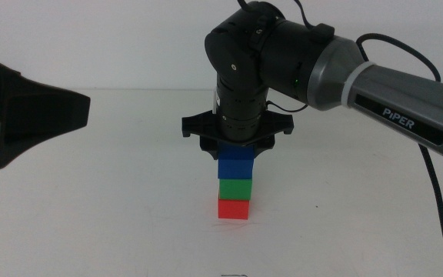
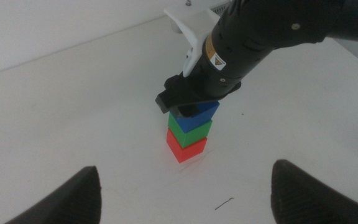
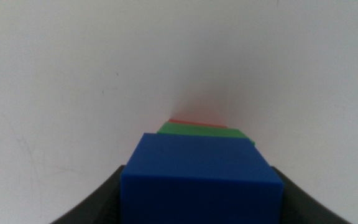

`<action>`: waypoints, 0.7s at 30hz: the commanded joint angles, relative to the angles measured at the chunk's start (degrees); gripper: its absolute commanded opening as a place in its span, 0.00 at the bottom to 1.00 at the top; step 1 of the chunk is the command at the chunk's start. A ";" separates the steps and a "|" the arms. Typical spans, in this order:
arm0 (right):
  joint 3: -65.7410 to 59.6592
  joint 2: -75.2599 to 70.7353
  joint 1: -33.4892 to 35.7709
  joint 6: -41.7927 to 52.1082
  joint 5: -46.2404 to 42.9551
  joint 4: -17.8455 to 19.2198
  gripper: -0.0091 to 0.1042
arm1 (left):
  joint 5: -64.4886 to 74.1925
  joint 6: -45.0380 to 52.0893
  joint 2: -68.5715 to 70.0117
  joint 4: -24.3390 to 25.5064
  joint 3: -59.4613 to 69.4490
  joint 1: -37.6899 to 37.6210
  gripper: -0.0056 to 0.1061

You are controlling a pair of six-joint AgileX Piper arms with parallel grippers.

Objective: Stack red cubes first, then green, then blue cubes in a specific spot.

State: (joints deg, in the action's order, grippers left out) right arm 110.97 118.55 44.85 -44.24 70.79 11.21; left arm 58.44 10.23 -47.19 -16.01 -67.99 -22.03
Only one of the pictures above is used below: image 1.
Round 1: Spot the blue cube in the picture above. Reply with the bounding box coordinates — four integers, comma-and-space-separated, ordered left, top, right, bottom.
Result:
217, 142, 255, 180

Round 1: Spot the green cube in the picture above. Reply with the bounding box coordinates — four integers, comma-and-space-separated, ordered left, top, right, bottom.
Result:
218, 178, 254, 201

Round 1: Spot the red cube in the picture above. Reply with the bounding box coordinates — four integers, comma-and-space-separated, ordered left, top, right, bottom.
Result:
217, 198, 251, 221

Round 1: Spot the white zip tie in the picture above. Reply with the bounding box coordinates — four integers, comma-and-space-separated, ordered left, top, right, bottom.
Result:
340, 60, 377, 108

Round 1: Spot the thin black cable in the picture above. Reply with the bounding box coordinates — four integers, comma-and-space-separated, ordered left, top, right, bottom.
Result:
265, 100, 309, 114

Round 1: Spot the black braided cable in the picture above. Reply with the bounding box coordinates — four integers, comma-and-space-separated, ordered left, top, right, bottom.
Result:
355, 32, 443, 277

